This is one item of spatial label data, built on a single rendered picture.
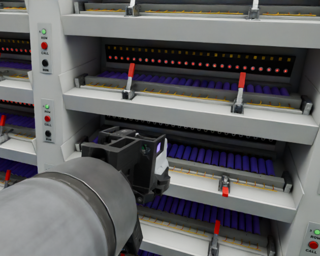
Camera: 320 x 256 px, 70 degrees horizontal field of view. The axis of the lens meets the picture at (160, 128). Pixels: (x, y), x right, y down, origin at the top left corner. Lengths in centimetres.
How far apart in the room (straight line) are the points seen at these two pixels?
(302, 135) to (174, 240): 43
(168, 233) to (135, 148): 50
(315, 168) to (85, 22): 61
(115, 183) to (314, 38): 47
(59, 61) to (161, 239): 55
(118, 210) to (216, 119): 39
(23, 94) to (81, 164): 59
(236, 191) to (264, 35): 35
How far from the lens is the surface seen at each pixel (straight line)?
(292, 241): 66
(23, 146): 84
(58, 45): 67
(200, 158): 65
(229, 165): 65
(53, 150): 73
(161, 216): 74
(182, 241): 72
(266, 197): 62
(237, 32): 53
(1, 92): 82
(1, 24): 81
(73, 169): 18
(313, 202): 62
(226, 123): 54
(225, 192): 53
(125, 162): 23
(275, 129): 55
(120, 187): 19
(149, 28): 56
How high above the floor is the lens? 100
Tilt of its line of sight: 15 degrees down
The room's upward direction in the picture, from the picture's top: 5 degrees clockwise
